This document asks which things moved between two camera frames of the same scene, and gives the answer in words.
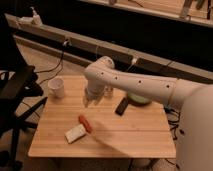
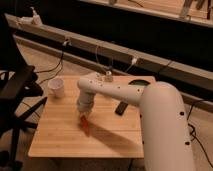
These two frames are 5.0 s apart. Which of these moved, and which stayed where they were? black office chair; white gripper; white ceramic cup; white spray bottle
Moved: white gripper
Stayed: white spray bottle; white ceramic cup; black office chair
